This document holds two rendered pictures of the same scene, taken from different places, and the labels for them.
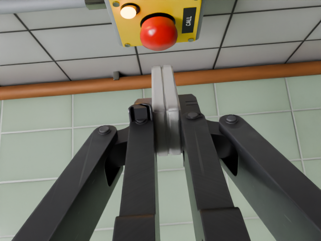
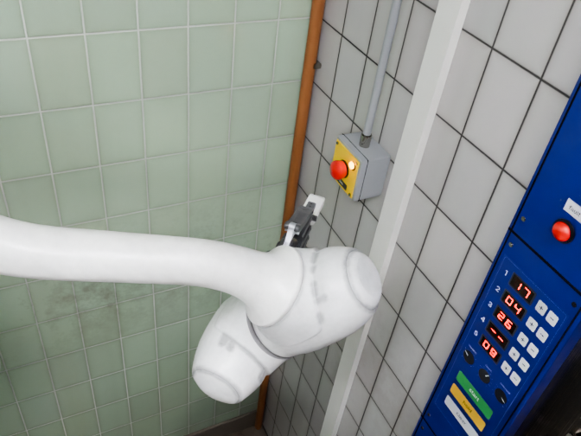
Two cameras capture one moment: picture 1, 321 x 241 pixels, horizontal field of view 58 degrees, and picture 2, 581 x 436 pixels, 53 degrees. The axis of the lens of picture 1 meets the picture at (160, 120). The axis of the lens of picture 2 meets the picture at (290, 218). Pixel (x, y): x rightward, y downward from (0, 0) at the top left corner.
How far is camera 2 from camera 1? 0.93 m
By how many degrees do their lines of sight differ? 43
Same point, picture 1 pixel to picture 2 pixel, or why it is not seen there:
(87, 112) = (290, 33)
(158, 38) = (335, 174)
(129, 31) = (343, 152)
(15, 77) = not seen: outside the picture
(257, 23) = (331, 186)
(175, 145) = not seen: hidden behind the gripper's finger
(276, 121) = (256, 177)
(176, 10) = (347, 182)
